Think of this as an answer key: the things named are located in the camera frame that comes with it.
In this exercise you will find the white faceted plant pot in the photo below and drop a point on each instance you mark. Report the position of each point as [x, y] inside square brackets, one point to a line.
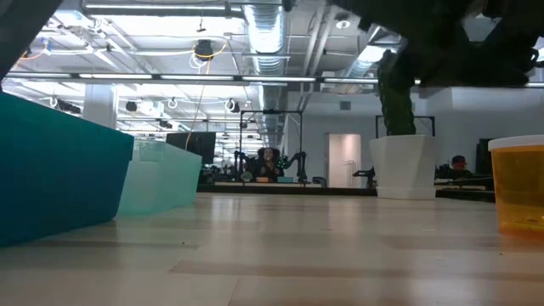
[404, 166]

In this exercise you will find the black robot station frame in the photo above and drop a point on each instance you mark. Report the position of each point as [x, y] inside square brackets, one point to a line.
[272, 112]

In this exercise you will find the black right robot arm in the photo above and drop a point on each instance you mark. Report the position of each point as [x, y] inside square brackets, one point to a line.
[425, 17]

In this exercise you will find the blue plastic bin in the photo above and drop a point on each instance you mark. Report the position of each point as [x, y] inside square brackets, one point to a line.
[64, 170]

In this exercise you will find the green cactus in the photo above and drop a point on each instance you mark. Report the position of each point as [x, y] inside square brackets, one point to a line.
[397, 110]

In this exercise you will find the silver ventilation duct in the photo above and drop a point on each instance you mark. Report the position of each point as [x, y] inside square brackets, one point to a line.
[265, 42]

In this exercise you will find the large orange pill bottle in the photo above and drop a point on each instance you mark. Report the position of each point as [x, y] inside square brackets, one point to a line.
[518, 187]

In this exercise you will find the translucent teal plastic bin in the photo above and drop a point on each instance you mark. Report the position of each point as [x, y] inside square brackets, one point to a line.
[161, 183]

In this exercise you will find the person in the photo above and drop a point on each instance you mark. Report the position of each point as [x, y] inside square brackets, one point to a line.
[459, 166]
[270, 163]

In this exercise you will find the black monitor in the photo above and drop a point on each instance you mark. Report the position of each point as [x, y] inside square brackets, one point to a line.
[195, 146]

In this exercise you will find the white door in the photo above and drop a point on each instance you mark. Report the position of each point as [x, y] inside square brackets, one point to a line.
[344, 161]

